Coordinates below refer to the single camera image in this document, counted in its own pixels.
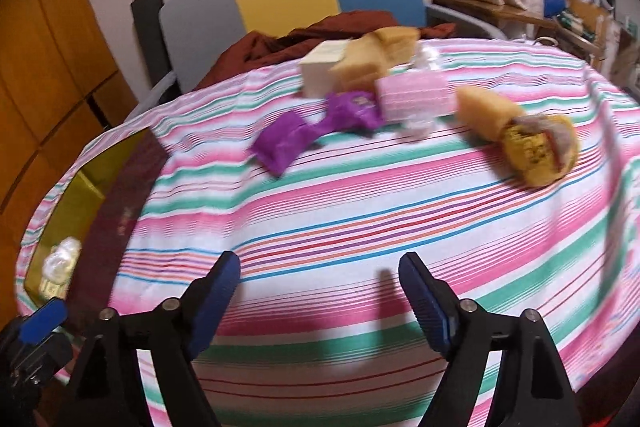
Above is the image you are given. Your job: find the pink capped plastic packet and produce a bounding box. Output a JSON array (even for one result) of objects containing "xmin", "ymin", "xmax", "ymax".
[{"xmin": 375, "ymin": 44, "xmax": 454, "ymax": 139}]

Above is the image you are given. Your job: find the dark red garment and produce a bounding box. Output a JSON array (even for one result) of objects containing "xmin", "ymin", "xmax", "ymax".
[{"xmin": 196, "ymin": 10, "xmax": 458, "ymax": 90}]

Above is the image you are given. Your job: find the cluttered wooden desk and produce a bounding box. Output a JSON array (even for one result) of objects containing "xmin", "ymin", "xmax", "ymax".
[{"xmin": 434, "ymin": 0, "xmax": 639, "ymax": 89}]

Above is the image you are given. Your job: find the amber storage box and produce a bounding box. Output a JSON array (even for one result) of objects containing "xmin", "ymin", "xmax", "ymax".
[{"xmin": 23, "ymin": 128, "xmax": 169, "ymax": 310}]

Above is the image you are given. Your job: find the striped pink green tablecloth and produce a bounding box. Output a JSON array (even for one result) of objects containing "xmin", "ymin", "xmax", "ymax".
[{"xmin": 14, "ymin": 37, "xmax": 640, "ymax": 427}]

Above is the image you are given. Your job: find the white plastic bag ball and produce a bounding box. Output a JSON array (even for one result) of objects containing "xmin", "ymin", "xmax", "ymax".
[{"xmin": 39, "ymin": 236, "xmax": 81, "ymax": 300}]

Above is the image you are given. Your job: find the small tan sponge block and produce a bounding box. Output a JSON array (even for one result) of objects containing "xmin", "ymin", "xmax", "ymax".
[{"xmin": 374, "ymin": 26, "xmax": 420, "ymax": 66}]

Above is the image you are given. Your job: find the cream wooden block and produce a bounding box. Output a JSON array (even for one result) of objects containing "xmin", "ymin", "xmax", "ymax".
[{"xmin": 298, "ymin": 40, "xmax": 348, "ymax": 98}]

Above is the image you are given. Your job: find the wooden wardrobe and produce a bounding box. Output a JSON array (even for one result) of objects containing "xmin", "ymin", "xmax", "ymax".
[{"xmin": 1, "ymin": 0, "xmax": 137, "ymax": 322}]

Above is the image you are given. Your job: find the purple snack wrapper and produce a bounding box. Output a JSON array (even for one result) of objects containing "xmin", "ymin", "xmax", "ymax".
[{"xmin": 250, "ymin": 91, "xmax": 385, "ymax": 178}]

